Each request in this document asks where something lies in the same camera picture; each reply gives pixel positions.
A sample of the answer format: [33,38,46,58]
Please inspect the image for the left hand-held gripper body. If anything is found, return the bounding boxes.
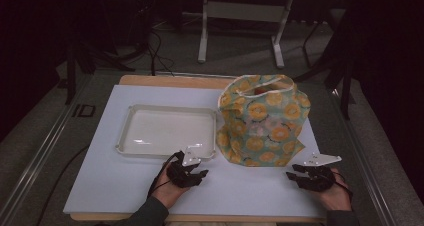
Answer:
[165,146,203,189]

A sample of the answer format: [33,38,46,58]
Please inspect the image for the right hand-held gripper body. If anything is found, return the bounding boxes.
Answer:
[297,152,343,192]

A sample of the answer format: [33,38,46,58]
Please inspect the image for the white plastic tray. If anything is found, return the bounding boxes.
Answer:
[114,104,218,162]

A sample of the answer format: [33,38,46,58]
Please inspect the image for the orange patterned cloth bag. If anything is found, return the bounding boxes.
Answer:
[215,74,312,168]

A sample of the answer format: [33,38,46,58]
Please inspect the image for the person's left hand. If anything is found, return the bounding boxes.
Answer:
[151,162,192,210]

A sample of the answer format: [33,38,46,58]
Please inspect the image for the person's right hand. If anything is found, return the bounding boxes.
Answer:
[309,167,353,212]

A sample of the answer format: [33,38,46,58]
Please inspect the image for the white board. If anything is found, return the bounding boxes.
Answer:
[63,84,328,219]

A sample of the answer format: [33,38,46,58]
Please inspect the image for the wooden table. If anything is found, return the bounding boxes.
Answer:
[69,74,327,224]

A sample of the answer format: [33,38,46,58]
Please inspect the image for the black stand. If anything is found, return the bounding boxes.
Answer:
[288,19,357,121]
[64,35,137,106]

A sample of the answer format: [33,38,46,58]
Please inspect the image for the white metal stand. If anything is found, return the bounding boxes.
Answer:
[197,0,297,70]

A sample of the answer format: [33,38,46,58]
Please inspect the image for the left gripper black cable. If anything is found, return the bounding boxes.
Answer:
[146,151,184,200]

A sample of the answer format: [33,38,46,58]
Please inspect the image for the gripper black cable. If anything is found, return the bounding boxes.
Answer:
[329,170,354,200]
[146,151,184,200]

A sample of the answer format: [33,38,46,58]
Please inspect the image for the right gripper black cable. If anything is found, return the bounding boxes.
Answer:
[329,170,354,200]

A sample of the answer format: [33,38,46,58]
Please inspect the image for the metal rail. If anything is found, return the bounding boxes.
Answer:
[0,75,88,226]
[329,88,398,226]

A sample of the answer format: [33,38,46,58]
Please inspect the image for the black floor cables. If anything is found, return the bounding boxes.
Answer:
[145,29,176,77]

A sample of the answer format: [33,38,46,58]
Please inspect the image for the black floor cable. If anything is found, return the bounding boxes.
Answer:
[34,144,91,226]

